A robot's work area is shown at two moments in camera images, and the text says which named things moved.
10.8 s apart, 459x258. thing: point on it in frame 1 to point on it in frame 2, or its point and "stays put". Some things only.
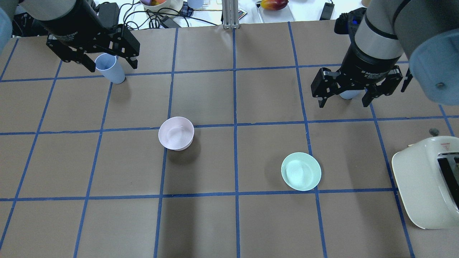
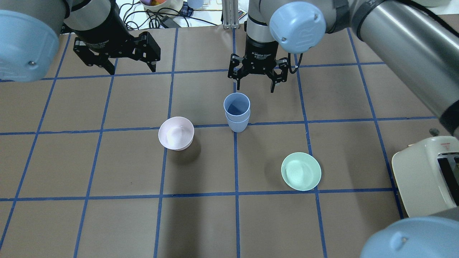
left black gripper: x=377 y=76 to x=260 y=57
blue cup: x=356 y=94 to x=237 y=106
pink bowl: x=176 y=133 stays put
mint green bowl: x=301 y=171 stays put
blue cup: x=108 y=64 to x=238 y=127
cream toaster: x=427 y=174 stays put
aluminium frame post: x=230 y=14 stays put
